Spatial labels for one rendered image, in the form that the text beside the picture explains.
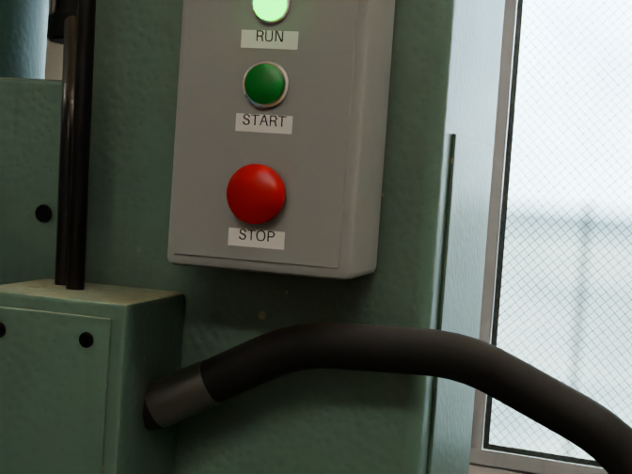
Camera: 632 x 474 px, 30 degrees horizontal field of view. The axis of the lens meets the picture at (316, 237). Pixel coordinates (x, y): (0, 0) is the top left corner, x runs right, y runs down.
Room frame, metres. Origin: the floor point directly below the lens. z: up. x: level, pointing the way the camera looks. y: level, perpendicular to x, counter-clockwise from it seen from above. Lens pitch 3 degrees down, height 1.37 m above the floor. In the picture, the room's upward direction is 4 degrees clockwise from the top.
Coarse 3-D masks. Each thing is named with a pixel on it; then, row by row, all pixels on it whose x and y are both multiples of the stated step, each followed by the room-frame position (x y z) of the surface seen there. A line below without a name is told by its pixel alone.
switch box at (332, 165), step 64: (192, 0) 0.61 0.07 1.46; (320, 0) 0.59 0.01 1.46; (384, 0) 0.61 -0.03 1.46; (192, 64) 0.61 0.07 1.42; (320, 64) 0.59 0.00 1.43; (384, 64) 0.62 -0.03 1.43; (192, 128) 0.61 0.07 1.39; (320, 128) 0.59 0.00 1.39; (384, 128) 0.63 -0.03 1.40; (192, 192) 0.60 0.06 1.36; (320, 192) 0.59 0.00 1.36; (192, 256) 0.61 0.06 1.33; (256, 256) 0.59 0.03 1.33; (320, 256) 0.59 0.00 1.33
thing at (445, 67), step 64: (128, 0) 0.68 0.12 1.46; (448, 0) 0.64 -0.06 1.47; (128, 64) 0.68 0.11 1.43; (448, 64) 0.64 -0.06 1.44; (128, 128) 0.68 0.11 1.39; (448, 128) 0.65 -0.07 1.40; (128, 192) 0.68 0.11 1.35; (384, 192) 0.64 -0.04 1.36; (448, 192) 0.66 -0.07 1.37; (128, 256) 0.68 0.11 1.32; (384, 256) 0.64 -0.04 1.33; (448, 256) 0.66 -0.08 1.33; (192, 320) 0.67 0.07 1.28; (256, 320) 0.66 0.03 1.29; (320, 320) 0.65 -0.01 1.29; (384, 320) 0.64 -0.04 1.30; (448, 320) 0.68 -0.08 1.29; (320, 384) 0.65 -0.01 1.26; (384, 384) 0.64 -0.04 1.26; (448, 384) 0.70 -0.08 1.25; (192, 448) 0.67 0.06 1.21; (256, 448) 0.66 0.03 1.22; (320, 448) 0.65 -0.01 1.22; (384, 448) 0.64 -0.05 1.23; (448, 448) 0.72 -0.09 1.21
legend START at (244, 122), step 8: (240, 120) 0.60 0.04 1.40; (248, 120) 0.60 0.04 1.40; (256, 120) 0.60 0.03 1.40; (264, 120) 0.59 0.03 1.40; (272, 120) 0.59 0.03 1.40; (280, 120) 0.59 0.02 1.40; (288, 120) 0.59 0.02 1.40; (240, 128) 0.60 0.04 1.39; (248, 128) 0.60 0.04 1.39; (256, 128) 0.60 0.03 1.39; (264, 128) 0.59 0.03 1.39; (272, 128) 0.59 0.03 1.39; (280, 128) 0.59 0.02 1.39; (288, 128) 0.59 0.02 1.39
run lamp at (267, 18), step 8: (256, 0) 0.59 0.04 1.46; (264, 0) 0.59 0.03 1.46; (272, 0) 0.59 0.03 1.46; (280, 0) 0.59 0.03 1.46; (288, 0) 0.59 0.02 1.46; (256, 8) 0.59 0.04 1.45; (264, 8) 0.59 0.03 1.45; (272, 8) 0.59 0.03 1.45; (280, 8) 0.59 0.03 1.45; (288, 8) 0.59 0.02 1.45; (256, 16) 0.59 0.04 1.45; (264, 16) 0.59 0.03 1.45; (272, 16) 0.59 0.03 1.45; (280, 16) 0.59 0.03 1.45
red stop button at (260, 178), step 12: (240, 168) 0.59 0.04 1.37; (252, 168) 0.59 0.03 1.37; (264, 168) 0.59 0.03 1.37; (240, 180) 0.59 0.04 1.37; (252, 180) 0.59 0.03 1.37; (264, 180) 0.58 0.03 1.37; (276, 180) 0.58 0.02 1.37; (228, 192) 0.59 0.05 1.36; (240, 192) 0.59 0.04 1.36; (252, 192) 0.58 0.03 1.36; (264, 192) 0.58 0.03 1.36; (276, 192) 0.58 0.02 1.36; (240, 204) 0.59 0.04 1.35; (252, 204) 0.58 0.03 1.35; (264, 204) 0.58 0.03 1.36; (276, 204) 0.58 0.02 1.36; (240, 216) 0.59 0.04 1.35; (252, 216) 0.59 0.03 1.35; (264, 216) 0.58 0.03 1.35
